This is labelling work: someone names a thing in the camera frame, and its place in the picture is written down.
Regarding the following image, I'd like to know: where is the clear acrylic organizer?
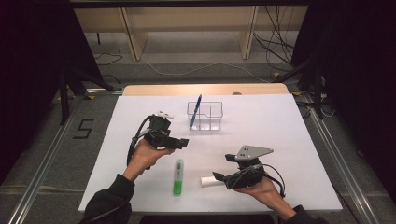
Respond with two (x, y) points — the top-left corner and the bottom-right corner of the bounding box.
(186, 101), (224, 132)

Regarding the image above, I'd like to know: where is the left hand-held gripper cable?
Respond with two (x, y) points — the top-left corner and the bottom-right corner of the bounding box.
(126, 115), (157, 168)

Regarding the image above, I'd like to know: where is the white floor cable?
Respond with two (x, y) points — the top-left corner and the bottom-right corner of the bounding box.
(146, 62), (272, 84)

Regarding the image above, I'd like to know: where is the black tripod stand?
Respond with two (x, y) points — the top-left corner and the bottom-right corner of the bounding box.
(58, 63), (118, 126)

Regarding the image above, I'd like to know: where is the blue pen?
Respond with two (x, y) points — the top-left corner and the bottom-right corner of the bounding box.
(189, 93), (203, 130)

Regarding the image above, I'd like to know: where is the black metal stand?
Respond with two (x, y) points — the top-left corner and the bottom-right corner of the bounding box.
(274, 52), (326, 120)

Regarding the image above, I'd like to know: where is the black cable bundle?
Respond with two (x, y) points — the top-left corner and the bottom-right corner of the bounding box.
(252, 5), (296, 66)

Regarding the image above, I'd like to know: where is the green highlighter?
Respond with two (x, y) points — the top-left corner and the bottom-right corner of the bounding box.
(173, 159), (185, 196)

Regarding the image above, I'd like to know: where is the light wooden table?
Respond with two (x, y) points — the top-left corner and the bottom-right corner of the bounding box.
(122, 83), (290, 97)

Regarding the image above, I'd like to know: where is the long aluminium floor rail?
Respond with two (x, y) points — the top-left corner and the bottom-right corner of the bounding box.
(303, 92), (381, 224)
(7, 96), (87, 224)

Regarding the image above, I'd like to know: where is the dark curtain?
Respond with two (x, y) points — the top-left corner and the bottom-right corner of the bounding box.
(292, 0), (396, 200)
(0, 0), (104, 185)

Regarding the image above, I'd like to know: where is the short aluminium rail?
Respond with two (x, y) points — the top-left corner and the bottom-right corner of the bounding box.
(84, 87), (124, 96)

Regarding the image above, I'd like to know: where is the light wooden desk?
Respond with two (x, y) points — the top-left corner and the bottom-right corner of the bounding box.
(74, 5), (309, 63)

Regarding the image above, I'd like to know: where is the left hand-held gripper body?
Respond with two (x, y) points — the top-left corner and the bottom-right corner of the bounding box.
(144, 110), (175, 150)

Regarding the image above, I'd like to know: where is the person's right hand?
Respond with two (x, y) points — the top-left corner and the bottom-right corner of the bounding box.
(233, 178), (287, 213)

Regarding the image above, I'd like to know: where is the hand-held gripper cable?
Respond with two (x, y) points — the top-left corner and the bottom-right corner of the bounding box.
(126, 115), (157, 168)
(262, 163), (287, 199)

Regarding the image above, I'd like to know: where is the white eraser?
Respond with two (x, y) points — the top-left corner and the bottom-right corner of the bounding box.
(200, 175), (226, 189)

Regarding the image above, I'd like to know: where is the right hand-held gripper cable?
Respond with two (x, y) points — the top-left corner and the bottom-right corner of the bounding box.
(262, 163), (287, 199)

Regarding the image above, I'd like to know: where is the black floor cable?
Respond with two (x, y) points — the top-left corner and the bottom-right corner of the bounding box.
(93, 52), (124, 66)

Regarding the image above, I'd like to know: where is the white table cover sheet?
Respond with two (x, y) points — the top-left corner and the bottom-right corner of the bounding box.
(78, 93), (344, 215)

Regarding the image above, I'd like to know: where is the person's left hand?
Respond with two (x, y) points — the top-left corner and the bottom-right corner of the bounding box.
(125, 138), (176, 181)

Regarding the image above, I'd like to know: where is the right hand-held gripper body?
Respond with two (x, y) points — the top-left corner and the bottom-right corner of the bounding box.
(223, 145), (275, 190)

